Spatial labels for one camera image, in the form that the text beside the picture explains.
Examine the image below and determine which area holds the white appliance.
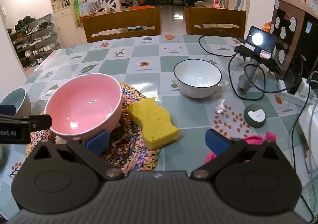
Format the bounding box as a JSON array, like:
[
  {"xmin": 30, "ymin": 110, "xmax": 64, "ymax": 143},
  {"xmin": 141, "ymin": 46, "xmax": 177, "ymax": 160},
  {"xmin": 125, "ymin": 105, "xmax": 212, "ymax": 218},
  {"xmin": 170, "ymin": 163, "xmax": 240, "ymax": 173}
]
[{"xmin": 298, "ymin": 105, "xmax": 318, "ymax": 172}]

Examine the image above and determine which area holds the green package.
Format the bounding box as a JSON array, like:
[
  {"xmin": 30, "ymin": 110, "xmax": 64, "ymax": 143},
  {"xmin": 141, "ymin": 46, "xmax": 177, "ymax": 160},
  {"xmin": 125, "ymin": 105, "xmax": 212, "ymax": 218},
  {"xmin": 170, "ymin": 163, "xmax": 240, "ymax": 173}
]
[{"xmin": 74, "ymin": 0, "xmax": 82, "ymax": 27}]

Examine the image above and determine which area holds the wooden chair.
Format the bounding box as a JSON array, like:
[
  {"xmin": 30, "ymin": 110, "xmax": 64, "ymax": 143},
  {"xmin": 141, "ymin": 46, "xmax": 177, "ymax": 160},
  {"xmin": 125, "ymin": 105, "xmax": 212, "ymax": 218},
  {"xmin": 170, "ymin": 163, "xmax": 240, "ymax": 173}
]
[
  {"xmin": 82, "ymin": 7, "xmax": 162, "ymax": 44},
  {"xmin": 184, "ymin": 7, "xmax": 247, "ymax": 39}
]

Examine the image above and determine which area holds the white bowl with dark rim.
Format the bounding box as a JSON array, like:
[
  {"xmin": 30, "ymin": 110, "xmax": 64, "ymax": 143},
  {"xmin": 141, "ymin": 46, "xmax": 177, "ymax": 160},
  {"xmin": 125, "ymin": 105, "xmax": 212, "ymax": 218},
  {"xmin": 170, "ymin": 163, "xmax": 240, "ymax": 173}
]
[{"xmin": 173, "ymin": 59, "xmax": 222, "ymax": 98}]

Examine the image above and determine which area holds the checkered floral tablecloth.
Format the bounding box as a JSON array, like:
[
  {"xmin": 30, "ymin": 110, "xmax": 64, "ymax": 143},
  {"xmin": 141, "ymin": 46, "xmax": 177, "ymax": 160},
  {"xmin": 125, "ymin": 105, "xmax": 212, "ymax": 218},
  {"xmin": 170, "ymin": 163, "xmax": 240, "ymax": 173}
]
[{"xmin": 0, "ymin": 34, "xmax": 318, "ymax": 224}]

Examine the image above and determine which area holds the pink bowl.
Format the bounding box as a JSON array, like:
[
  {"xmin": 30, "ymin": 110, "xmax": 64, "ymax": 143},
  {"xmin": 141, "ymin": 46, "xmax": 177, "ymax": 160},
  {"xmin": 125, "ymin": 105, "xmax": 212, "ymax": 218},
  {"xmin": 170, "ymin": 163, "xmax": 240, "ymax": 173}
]
[{"xmin": 44, "ymin": 73, "xmax": 123, "ymax": 142}]

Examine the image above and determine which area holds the long black cable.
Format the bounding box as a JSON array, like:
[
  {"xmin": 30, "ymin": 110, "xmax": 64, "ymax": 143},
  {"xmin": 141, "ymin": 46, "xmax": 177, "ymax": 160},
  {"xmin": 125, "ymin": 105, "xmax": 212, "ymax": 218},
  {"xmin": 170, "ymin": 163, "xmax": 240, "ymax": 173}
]
[{"xmin": 290, "ymin": 75, "xmax": 317, "ymax": 223}]

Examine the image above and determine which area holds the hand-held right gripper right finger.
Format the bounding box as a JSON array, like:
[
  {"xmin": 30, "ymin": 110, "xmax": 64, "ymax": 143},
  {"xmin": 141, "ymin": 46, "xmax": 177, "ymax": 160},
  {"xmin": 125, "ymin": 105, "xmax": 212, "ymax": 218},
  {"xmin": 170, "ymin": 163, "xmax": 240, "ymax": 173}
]
[{"xmin": 191, "ymin": 128, "xmax": 290, "ymax": 180}]

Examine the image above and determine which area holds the brown appliance with stickers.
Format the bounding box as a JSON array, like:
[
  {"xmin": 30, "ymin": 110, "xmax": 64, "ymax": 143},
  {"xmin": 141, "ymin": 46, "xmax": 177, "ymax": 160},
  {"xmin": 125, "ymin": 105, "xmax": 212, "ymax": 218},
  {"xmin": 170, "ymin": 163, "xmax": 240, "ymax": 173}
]
[{"xmin": 270, "ymin": 0, "xmax": 318, "ymax": 95}]

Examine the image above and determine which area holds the thin black cable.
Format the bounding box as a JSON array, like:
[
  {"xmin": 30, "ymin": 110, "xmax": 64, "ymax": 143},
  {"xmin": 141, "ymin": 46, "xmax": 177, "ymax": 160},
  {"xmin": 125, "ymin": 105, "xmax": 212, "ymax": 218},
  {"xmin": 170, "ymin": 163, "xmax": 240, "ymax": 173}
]
[
  {"xmin": 199, "ymin": 30, "xmax": 246, "ymax": 57},
  {"xmin": 228, "ymin": 52, "xmax": 267, "ymax": 101}
]

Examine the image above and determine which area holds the light blue bowl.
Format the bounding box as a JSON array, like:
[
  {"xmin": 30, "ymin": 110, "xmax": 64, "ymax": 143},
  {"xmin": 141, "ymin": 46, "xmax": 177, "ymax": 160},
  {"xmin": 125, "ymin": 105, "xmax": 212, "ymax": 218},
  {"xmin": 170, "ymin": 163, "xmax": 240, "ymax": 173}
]
[{"xmin": 0, "ymin": 87, "xmax": 31, "ymax": 117}]

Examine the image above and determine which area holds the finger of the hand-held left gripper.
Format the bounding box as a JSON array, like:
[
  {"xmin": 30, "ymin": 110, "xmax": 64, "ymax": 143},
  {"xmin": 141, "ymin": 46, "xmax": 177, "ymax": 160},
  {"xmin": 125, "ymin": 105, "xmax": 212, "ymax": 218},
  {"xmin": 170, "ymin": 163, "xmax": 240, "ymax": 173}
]
[
  {"xmin": 0, "ymin": 114, "xmax": 53, "ymax": 130},
  {"xmin": 0, "ymin": 105, "xmax": 17, "ymax": 116}
]

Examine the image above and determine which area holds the shoe rack with shoes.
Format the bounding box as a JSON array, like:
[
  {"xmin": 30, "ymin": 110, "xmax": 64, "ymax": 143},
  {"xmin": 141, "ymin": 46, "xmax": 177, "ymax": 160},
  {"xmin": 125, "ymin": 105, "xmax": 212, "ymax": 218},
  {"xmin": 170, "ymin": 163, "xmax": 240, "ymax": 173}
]
[{"xmin": 7, "ymin": 14, "xmax": 61, "ymax": 69}]

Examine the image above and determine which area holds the magenta cloth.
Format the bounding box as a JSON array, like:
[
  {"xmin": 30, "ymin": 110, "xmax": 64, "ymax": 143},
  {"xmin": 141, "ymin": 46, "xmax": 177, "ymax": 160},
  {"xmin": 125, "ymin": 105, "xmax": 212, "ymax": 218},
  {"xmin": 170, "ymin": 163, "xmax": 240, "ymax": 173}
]
[{"xmin": 204, "ymin": 132, "xmax": 277, "ymax": 165}]

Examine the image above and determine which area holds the colourful woven round mat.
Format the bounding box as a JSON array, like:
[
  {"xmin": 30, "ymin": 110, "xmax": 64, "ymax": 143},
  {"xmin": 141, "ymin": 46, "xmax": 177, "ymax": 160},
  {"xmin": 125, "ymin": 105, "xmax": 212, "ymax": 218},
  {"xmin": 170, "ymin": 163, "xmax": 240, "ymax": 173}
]
[{"xmin": 25, "ymin": 81, "xmax": 162, "ymax": 172}]

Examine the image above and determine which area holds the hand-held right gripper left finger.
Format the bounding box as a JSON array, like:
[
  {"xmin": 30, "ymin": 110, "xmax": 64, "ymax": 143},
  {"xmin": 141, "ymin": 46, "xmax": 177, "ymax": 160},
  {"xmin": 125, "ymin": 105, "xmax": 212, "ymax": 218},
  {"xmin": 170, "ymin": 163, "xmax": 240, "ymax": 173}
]
[{"xmin": 26, "ymin": 129, "xmax": 125, "ymax": 181}]

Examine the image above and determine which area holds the white power strip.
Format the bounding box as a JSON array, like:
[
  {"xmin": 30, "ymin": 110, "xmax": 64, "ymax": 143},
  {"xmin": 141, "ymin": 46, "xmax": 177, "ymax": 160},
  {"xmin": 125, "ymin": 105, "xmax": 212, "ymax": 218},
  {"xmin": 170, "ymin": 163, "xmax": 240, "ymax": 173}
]
[{"xmin": 277, "ymin": 77, "xmax": 318, "ymax": 105}]

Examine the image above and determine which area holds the yellow sponge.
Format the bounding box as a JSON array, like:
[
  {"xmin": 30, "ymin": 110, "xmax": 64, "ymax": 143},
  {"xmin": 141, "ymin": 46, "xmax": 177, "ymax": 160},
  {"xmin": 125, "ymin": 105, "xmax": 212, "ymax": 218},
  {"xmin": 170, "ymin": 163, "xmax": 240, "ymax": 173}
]
[{"xmin": 128, "ymin": 98, "xmax": 180, "ymax": 150}]

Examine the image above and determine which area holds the white shelf cabinet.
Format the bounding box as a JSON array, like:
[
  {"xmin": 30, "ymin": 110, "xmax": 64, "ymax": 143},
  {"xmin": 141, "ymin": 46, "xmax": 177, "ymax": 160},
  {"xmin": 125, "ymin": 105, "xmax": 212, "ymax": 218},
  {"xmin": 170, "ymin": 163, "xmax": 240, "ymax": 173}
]
[{"xmin": 45, "ymin": 0, "xmax": 86, "ymax": 48}]

